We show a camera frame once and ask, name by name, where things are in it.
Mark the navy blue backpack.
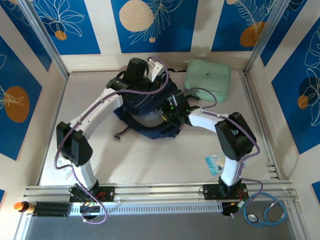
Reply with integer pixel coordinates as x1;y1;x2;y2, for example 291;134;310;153
112;67;201;140

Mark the mint green zip case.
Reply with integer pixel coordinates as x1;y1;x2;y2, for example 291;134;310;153
184;59;232;104

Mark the blue wet wipes packet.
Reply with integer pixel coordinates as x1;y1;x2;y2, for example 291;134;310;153
204;152;248;177

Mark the blue stethoscope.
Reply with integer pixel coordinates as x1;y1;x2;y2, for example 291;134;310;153
243;191;295;228

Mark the black ribbed block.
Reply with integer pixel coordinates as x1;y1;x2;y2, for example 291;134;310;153
34;201;70;218

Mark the orange emergency stop button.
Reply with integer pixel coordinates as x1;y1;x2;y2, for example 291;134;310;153
13;201;35;214

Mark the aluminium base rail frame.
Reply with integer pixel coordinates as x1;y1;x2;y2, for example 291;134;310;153
23;179;300;204

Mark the aluminium side rail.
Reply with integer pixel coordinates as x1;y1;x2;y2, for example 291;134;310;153
239;71;283;180

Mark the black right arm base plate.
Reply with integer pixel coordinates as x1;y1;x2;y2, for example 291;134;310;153
202;183;248;201

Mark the grey slotted cable duct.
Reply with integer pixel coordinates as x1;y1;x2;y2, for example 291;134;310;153
69;202;223;215

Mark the aluminium corner post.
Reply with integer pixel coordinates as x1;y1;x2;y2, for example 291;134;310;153
18;0;70;80
246;0;292;75

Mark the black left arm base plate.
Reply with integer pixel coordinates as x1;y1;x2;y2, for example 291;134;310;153
69;185;115;203

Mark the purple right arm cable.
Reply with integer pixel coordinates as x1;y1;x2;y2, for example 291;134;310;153
188;87;264;218

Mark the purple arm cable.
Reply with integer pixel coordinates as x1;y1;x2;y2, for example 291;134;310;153
54;56;168;224
188;87;264;218

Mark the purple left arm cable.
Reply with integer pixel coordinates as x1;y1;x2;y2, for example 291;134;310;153
54;56;168;224

